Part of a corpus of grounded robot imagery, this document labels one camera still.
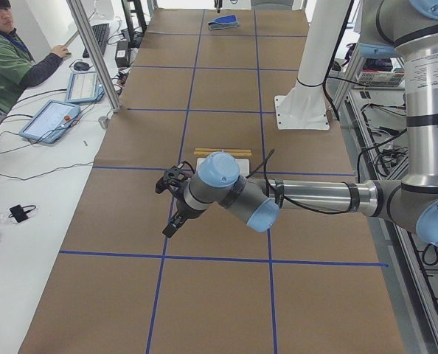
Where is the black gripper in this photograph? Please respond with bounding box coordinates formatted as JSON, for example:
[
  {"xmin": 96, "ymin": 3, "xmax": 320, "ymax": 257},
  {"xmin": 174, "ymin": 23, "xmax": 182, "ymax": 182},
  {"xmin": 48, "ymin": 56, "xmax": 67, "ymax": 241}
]
[
  {"xmin": 214, "ymin": 0, "xmax": 223, "ymax": 11},
  {"xmin": 162, "ymin": 201, "xmax": 204, "ymax": 237}
]

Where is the black keyboard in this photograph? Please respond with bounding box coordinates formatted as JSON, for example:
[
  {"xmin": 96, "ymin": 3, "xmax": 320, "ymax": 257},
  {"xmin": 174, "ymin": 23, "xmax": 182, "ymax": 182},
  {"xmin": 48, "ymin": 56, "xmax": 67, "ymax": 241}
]
[{"xmin": 91, "ymin": 23, "xmax": 110, "ymax": 56}]

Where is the aluminium frame post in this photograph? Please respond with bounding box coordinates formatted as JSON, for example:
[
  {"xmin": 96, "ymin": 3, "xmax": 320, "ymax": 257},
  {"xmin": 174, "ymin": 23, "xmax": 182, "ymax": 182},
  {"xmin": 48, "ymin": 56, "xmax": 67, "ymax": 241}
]
[{"xmin": 66, "ymin": 0, "xmax": 121, "ymax": 113}]

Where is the far blue teach pendant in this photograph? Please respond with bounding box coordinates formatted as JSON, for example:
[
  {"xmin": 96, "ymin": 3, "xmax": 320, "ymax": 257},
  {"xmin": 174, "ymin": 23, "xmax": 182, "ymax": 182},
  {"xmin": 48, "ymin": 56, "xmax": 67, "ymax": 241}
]
[{"xmin": 65, "ymin": 71, "xmax": 104, "ymax": 104}]

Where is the white camera mast pedestal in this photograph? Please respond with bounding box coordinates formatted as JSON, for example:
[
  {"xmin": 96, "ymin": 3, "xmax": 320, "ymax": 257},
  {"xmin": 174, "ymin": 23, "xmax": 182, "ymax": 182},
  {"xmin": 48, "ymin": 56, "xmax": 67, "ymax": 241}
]
[{"xmin": 274, "ymin": 0, "xmax": 353, "ymax": 131}]

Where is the person in green shirt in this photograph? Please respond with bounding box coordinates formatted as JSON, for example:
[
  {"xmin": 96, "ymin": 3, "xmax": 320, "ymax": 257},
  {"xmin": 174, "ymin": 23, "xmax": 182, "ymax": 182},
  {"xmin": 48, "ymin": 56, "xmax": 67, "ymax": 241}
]
[{"xmin": 0, "ymin": 1, "xmax": 70, "ymax": 113}]

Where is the white wooden towel rack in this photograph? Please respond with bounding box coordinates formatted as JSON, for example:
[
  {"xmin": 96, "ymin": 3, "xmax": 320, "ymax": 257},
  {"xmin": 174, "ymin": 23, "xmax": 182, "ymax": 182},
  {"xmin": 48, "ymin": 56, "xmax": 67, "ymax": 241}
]
[{"xmin": 193, "ymin": 147, "xmax": 252, "ymax": 176}]

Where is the black computer mouse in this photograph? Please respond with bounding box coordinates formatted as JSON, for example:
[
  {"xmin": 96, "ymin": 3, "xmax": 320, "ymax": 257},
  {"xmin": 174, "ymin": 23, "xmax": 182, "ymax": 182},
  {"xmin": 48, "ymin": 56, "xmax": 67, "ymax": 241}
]
[{"xmin": 73, "ymin": 61, "xmax": 91, "ymax": 72}]

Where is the near blue teach pendant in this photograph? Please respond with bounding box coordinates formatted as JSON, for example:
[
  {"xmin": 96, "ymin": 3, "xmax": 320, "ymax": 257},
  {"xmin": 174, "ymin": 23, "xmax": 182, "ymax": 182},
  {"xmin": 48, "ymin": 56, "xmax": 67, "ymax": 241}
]
[{"xmin": 18, "ymin": 100, "xmax": 81, "ymax": 144}]

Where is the blue teach pendant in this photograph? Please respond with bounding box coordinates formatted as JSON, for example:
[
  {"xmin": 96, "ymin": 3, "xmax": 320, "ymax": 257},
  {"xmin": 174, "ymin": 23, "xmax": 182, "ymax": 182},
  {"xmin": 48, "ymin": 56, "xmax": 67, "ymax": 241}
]
[
  {"xmin": 18, "ymin": 100, "xmax": 81, "ymax": 144},
  {"xmin": 65, "ymin": 71, "xmax": 104, "ymax": 104}
]

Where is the black power adapter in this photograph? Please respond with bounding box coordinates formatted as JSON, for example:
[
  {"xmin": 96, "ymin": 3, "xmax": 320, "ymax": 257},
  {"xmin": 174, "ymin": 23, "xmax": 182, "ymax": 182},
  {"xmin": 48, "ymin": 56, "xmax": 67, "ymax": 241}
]
[{"xmin": 115, "ymin": 40, "xmax": 131, "ymax": 68}]

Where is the blue and grey towel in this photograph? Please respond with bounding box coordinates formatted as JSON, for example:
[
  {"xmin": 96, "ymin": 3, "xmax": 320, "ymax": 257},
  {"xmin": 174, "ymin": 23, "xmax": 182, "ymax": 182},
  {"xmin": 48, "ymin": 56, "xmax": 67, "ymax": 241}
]
[{"xmin": 207, "ymin": 15, "xmax": 239, "ymax": 31}]

